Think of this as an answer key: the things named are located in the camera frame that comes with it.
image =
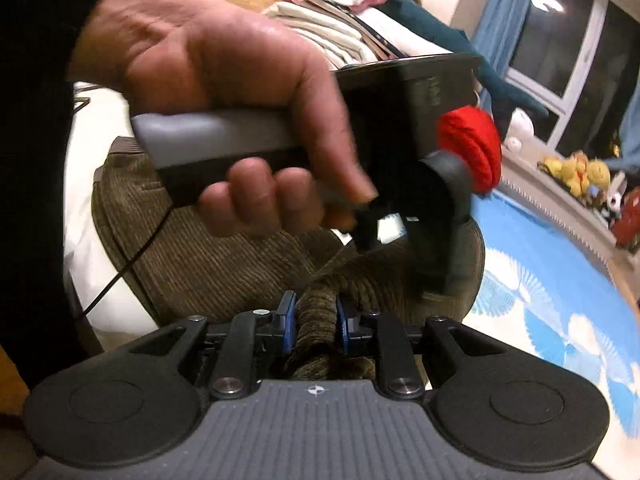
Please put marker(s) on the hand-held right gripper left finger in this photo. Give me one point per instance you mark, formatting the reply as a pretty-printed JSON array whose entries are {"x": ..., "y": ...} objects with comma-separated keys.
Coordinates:
[{"x": 288, "y": 327}]

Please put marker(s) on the person's left hand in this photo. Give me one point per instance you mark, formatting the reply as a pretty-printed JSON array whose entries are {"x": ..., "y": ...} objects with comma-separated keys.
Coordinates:
[{"x": 210, "y": 65}]

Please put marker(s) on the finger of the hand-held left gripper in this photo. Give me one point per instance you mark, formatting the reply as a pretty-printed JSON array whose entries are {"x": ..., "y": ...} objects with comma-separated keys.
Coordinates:
[{"x": 440, "y": 240}]

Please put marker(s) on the pile of light folded clothes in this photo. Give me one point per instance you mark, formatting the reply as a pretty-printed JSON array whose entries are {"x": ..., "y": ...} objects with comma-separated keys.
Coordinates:
[{"x": 330, "y": 25}]

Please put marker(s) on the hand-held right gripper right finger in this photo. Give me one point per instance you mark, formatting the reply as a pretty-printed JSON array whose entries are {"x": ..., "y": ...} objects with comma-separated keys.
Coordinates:
[{"x": 343, "y": 330}]

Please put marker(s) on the red plush toy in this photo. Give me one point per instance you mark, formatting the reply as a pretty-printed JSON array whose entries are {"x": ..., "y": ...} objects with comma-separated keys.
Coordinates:
[{"x": 629, "y": 225}]

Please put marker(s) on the white framed window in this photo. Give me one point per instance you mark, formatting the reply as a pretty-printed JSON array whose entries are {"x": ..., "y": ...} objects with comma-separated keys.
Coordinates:
[{"x": 575, "y": 50}]

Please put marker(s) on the yellow plush toy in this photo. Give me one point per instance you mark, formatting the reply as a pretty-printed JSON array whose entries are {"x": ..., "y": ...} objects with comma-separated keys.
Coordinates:
[{"x": 580, "y": 172}]

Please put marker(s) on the teal garment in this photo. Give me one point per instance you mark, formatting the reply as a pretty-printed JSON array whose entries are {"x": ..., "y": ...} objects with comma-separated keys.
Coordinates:
[{"x": 450, "y": 45}]

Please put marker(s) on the blue white printed bed sheet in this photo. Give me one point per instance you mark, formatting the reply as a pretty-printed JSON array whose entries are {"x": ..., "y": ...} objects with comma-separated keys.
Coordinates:
[{"x": 550, "y": 290}]

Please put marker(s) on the white plush toy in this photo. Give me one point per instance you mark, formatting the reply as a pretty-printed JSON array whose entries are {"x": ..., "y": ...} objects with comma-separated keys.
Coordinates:
[{"x": 519, "y": 130}]

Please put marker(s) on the red folded cloth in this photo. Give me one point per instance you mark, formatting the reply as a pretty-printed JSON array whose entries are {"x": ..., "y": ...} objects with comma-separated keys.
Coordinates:
[{"x": 472, "y": 145}]

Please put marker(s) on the blue curtain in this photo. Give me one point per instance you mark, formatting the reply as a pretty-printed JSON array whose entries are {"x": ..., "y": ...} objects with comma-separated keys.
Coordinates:
[{"x": 502, "y": 10}]

